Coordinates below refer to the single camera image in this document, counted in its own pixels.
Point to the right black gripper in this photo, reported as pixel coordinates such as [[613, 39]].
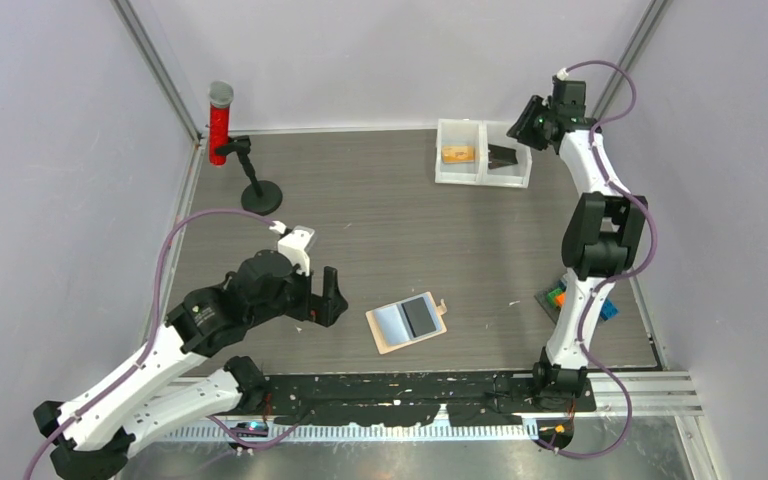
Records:
[[519, 128]]

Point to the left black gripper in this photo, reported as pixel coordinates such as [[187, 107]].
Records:
[[321, 309]]

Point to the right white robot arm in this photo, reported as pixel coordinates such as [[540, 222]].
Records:
[[601, 240]]

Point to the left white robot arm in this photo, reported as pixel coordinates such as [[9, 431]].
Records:
[[94, 435]]

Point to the gold card in bin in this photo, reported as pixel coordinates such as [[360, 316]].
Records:
[[458, 154]]

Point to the white two-compartment bin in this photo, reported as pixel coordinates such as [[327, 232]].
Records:
[[479, 134]]

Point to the black stand with round base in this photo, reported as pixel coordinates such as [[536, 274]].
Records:
[[260, 197]]

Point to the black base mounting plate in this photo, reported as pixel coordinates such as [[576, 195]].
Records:
[[469, 398]]

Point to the red cylinder with grey cap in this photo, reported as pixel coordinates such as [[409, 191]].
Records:
[[221, 95]]

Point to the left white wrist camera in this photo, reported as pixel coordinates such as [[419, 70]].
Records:
[[295, 244]]

